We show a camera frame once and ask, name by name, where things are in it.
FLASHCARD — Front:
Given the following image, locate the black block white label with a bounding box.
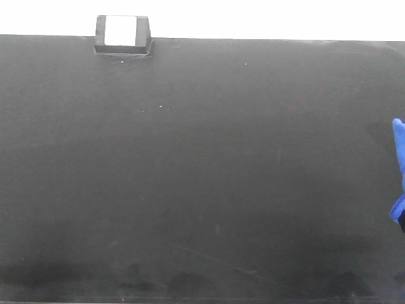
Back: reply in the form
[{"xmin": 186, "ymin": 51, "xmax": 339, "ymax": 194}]
[{"xmin": 94, "ymin": 15, "xmax": 152, "ymax": 57}]

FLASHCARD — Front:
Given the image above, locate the blue microfiber cloth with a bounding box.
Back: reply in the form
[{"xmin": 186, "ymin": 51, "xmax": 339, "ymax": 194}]
[{"xmin": 389, "ymin": 118, "xmax": 404, "ymax": 231}]

